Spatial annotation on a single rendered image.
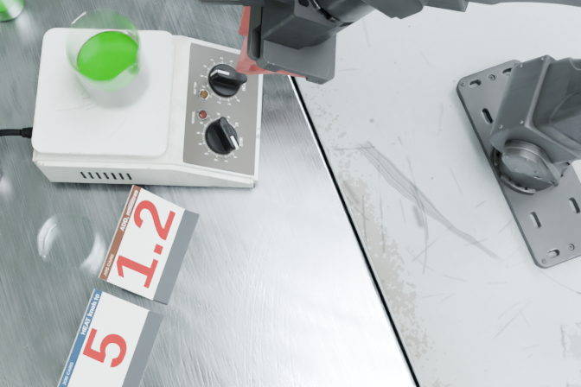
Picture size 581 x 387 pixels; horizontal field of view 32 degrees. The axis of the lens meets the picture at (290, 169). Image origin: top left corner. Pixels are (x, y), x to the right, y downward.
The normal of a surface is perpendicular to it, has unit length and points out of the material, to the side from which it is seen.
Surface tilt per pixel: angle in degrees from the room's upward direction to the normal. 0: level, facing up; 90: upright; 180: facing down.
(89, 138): 0
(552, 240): 0
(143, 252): 40
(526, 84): 62
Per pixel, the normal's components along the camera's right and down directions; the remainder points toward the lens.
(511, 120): -0.83, -0.43
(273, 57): 0.51, -0.22
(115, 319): 0.61, -0.04
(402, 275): 0.00, -0.29
